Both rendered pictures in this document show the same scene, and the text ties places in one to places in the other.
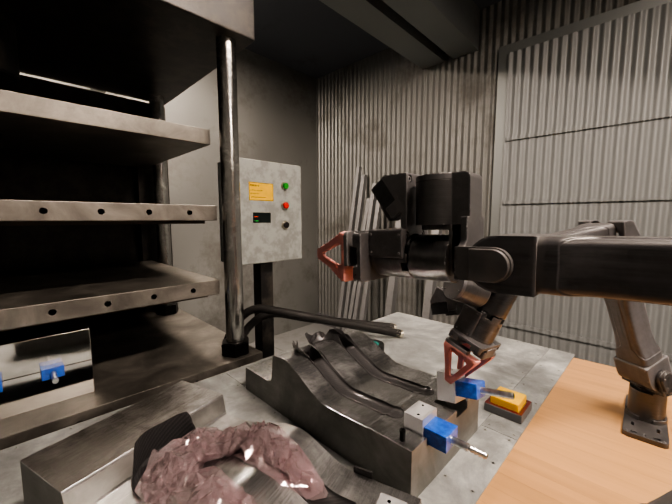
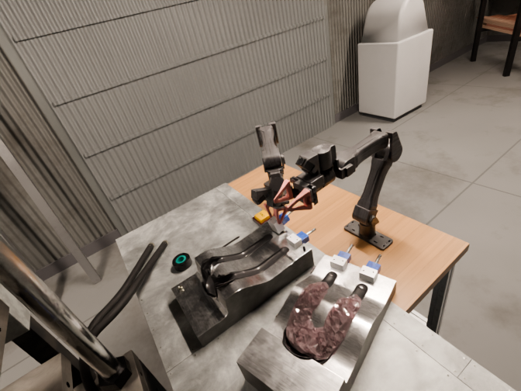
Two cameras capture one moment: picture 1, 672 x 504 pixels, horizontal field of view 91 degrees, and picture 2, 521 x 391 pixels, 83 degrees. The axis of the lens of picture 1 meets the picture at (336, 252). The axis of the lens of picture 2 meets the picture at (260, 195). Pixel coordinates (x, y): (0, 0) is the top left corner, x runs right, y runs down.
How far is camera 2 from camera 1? 0.89 m
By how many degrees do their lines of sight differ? 71
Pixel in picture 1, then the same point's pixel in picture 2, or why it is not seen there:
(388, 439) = (303, 254)
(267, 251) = not seen: hidden behind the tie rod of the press
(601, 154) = (106, 46)
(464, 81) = not seen: outside the picture
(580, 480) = (305, 216)
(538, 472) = (301, 225)
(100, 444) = (308, 381)
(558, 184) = (90, 76)
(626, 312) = not seen: hidden behind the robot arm
